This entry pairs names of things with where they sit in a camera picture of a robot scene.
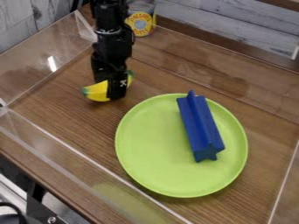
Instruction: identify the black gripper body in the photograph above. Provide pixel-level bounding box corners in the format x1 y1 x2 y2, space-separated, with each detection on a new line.
91 27 135 74

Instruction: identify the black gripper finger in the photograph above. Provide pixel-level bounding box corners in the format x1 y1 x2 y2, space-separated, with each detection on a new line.
91 59 113 83
107 71 129 100

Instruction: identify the yellow toy banana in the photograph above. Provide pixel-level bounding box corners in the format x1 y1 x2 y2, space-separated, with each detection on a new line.
82 70 135 102

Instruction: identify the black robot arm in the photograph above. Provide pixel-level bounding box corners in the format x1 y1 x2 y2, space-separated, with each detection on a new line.
84 0 135 102

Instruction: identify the green round plate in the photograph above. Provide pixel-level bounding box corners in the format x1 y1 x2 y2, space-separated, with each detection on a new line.
115 94 249 198

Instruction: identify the yellow labelled tin can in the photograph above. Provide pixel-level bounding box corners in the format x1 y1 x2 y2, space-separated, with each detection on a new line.
126 0 157 37

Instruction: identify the clear acrylic corner bracket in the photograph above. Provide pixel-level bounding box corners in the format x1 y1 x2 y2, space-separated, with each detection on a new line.
75 10 98 43

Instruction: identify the clear acrylic front wall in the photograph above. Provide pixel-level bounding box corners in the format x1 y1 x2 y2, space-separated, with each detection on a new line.
0 106 193 224

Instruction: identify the black metal table bracket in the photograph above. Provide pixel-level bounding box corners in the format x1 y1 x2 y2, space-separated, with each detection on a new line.
26 201 68 224

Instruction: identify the black cable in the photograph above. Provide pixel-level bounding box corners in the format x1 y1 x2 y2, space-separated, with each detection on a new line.
0 202 31 224

